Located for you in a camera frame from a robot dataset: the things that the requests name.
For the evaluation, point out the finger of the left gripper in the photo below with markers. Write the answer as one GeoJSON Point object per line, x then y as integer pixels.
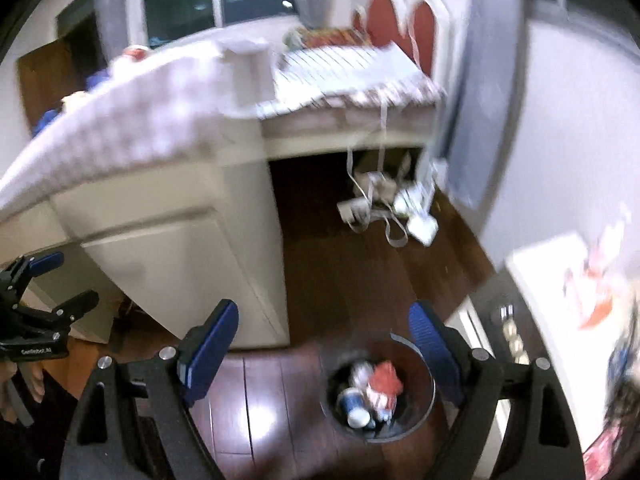
{"type": "Point", "coordinates": [38, 266]}
{"type": "Point", "coordinates": [78, 306]}

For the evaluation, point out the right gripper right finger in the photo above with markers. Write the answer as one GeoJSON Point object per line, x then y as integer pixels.
{"type": "Point", "coordinates": [541, 440]}

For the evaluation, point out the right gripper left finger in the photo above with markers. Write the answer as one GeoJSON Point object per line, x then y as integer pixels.
{"type": "Point", "coordinates": [133, 420]}

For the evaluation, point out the red plastic bag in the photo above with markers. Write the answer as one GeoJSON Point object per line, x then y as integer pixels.
{"type": "Point", "coordinates": [384, 386]}

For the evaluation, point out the blue white paper cup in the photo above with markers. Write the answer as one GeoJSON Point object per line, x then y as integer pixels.
{"type": "Point", "coordinates": [351, 404]}

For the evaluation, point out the black trash bin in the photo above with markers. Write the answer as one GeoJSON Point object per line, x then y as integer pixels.
{"type": "Point", "coordinates": [351, 366]}

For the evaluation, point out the left hand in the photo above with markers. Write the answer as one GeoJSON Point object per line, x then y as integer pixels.
{"type": "Point", "coordinates": [20, 384]}

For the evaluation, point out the cream nightstand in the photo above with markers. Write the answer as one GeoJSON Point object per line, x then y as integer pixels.
{"type": "Point", "coordinates": [520, 315]}

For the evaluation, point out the clutter on nightstand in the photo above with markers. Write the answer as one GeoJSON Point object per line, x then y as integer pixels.
{"type": "Point", "coordinates": [590, 287]}

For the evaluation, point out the brown wooden door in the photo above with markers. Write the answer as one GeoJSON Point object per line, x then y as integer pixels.
{"type": "Point", "coordinates": [46, 75]}

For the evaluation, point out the dark blue cloth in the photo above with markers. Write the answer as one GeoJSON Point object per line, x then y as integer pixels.
{"type": "Point", "coordinates": [97, 78]}

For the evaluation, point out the white power strip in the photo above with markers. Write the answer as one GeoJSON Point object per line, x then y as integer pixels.
{"type": "Point", "coordinates": [356, 210]}

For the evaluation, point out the colourful pillow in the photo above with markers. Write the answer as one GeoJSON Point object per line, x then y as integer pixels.
{"type": "Point", "coordinates": [302, 38]}

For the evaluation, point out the grey curtain near side window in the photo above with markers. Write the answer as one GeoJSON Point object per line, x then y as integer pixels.
{"type": "Point", "coordinates": [478, 106]}

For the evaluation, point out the black grid white blanket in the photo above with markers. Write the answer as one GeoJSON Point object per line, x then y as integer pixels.
{"type": "Point", "coordinates": [348, 77]}

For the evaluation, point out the red white headboard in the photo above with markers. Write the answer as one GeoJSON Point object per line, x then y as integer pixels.
{"type": "Point", "coordinates": [423, 31]}

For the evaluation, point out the cream bed frame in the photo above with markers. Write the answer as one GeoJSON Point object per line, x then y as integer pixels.
{"type": "Point", "coordinates": [178, 235]}

